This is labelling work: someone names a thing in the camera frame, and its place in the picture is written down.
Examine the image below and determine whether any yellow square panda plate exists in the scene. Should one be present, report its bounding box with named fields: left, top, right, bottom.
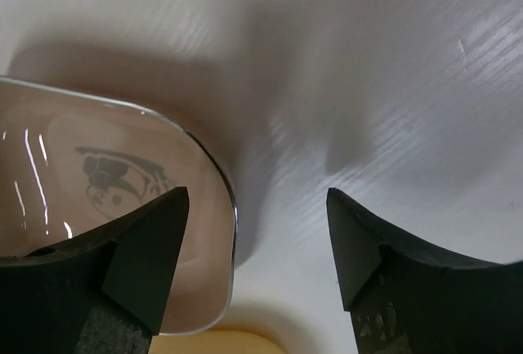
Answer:
left=149, top=326, right=289, bottom=354

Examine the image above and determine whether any taupe square panda plate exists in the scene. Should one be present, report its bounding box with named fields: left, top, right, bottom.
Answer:
left=1, top=77, right=238, bottom=335

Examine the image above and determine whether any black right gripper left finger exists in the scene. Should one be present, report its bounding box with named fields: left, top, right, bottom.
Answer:
left=1, top=186, right=189, bottom=353

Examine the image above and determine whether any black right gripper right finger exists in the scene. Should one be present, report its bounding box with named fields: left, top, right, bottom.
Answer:
left=326, top=188, right=522, bottom=353

